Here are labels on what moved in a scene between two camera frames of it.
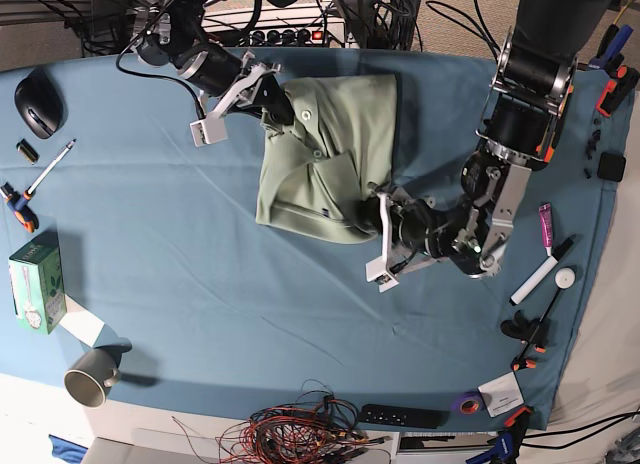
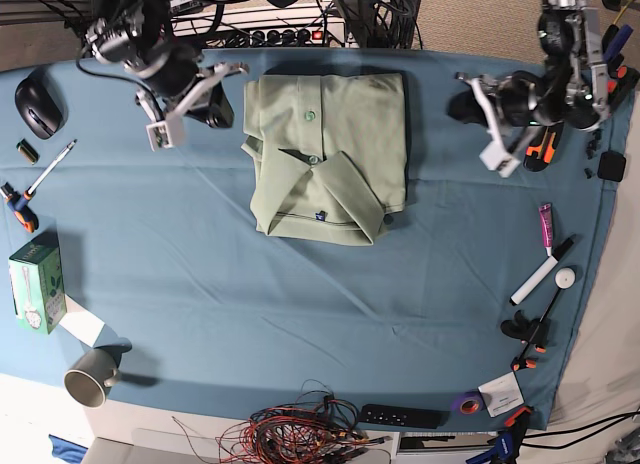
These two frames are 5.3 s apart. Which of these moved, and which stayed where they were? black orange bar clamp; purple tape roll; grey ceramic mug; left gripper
Moved: left gripper
Stayed: black orange bar clamp; grey ceramic mug; purple tape roll
